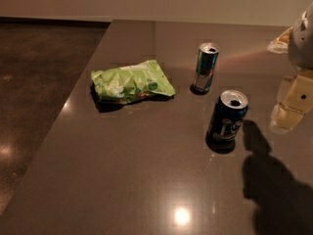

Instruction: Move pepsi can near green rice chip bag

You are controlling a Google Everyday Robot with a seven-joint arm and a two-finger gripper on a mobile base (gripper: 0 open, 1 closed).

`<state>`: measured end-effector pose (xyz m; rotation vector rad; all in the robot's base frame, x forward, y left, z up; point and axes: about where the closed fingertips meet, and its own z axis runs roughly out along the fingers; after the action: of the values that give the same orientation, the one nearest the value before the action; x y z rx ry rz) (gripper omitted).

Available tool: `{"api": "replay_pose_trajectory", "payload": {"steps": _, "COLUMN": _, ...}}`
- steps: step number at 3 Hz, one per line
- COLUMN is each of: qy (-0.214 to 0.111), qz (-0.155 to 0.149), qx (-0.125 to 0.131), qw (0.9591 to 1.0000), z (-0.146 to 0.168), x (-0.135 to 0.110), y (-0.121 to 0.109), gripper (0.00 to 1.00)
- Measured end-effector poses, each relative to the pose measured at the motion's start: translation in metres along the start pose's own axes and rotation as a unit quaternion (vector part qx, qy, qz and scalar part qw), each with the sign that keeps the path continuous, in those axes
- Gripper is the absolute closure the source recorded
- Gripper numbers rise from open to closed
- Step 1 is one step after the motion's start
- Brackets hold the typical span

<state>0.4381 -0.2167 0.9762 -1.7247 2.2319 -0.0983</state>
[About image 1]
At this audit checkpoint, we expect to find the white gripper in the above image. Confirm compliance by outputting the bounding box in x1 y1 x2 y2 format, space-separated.
267 2 313 130

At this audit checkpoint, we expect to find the blue pepsi can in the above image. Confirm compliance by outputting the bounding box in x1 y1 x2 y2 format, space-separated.
207 90 248 143

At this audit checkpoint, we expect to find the silver blue energy drink can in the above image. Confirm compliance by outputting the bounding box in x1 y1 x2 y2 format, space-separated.
193 42 219 93

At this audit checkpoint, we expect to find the green rice chip bag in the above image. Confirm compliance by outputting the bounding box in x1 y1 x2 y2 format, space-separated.
91 60 175 105

